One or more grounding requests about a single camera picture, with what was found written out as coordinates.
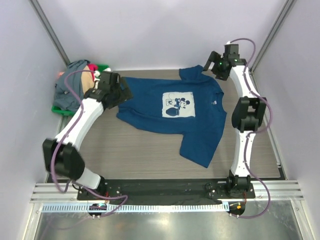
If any blue t shirt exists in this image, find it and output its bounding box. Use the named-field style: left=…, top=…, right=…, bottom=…
left=116, top=65, right=227, bottom=168

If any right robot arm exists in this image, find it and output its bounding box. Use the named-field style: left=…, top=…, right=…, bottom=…
left=204, top=42, right=267, bottom=200

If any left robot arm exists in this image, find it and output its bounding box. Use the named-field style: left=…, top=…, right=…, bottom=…
left=42, top=69, right=133, bottom=200

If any green plastic bin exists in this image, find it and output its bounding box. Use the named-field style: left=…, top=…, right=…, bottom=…
left=51, top=60, right=110, bottom=116

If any tan beige t shirt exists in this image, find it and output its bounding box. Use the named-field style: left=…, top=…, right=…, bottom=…
left=81, top=66, right=95, bottom=94

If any pink red t shirt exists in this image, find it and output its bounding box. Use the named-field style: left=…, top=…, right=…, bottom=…
left=87, top=63, right=101, bottom=81

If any grey t shirt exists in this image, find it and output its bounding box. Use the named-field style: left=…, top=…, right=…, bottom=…
left=52, top=59, right=87, bottom=112

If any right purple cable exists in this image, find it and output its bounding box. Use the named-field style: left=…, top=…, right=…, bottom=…
left=228, top=37, right=273, bottom=220

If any right frame post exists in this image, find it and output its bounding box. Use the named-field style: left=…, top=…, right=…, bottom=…
left=250, top=0, right=297, bottom=73

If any frame post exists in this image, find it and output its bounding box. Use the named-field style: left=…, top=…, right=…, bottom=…
left=250, top=0, right=297, bottom=73
left=29, top=0, right=71, bottom=66

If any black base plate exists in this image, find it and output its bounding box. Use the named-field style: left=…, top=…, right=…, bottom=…
left=76, top=178, right=256, bottom=206

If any left frame post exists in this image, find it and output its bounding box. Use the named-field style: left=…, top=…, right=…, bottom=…
left=29, top=0, right=71, bottom=66

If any slotted cable duct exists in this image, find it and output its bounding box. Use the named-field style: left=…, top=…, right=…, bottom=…
left=42, top=202, right=230, bottom=213

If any aluminium rail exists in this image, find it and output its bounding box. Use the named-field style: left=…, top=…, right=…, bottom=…
left=30, top=180, right=304, bottom=203

